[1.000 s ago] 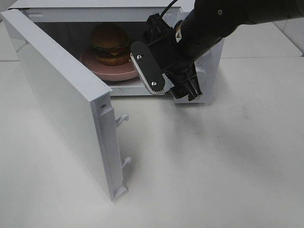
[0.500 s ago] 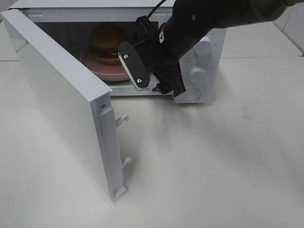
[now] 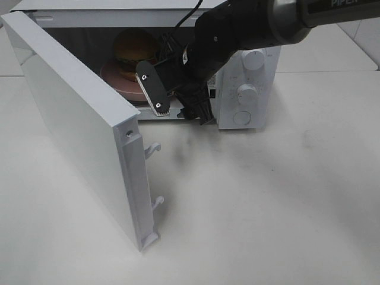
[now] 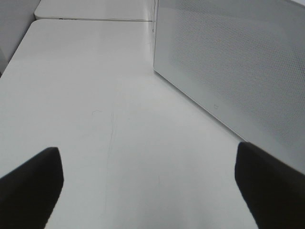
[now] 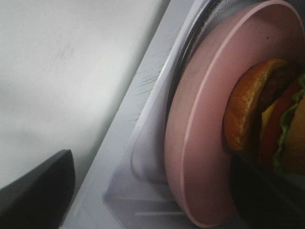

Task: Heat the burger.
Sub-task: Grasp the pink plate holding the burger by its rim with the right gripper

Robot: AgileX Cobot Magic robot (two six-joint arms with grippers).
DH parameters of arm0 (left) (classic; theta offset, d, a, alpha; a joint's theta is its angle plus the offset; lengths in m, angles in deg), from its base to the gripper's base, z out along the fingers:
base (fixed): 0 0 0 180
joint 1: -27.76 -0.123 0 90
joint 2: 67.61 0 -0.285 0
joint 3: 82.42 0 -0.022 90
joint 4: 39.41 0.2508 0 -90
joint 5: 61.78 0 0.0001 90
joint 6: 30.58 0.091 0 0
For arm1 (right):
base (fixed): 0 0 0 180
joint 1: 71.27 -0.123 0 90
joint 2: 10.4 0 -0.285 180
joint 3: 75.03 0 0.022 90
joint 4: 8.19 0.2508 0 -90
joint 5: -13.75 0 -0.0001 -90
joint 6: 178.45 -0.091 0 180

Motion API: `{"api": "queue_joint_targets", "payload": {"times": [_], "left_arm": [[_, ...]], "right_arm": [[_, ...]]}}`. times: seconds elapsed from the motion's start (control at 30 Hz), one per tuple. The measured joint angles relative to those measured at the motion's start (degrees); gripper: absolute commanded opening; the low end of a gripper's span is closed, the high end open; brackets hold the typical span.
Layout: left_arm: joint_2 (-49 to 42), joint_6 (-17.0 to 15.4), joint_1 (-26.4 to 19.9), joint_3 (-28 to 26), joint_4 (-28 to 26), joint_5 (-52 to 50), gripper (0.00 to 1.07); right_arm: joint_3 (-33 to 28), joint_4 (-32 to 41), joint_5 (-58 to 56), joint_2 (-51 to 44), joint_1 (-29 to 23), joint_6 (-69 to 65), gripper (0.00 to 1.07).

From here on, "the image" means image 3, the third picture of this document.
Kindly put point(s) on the white microwave door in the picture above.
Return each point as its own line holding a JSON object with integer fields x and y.
{"x": 92, "y": 124}

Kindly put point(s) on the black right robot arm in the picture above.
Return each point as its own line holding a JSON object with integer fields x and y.
{"x": 184, "y": 69}

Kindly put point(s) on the white timer knob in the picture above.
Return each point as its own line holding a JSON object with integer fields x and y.
{"x": 247, "y": 94}

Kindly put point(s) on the burger with lettuce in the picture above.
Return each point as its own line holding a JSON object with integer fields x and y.
{"x": 132, "y": 46}

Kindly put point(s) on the white round door button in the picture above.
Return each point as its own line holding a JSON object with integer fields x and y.
{"x": 242, "y": 118}

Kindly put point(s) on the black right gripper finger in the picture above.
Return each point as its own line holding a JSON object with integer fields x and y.
{"x": 196, "y": 104}
{"x": 168, "y": 46}

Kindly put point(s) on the white upper power knob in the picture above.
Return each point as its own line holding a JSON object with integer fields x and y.
{"x": 253, "y": 59}

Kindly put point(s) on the pink round plate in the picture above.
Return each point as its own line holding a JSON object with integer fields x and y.
{"x": 129, "y": 90}

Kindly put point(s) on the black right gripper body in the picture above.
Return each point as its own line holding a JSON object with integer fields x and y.
{"x": 173, "y": 75}

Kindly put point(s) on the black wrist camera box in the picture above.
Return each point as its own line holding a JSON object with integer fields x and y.
{"x": 153, "y": 88}

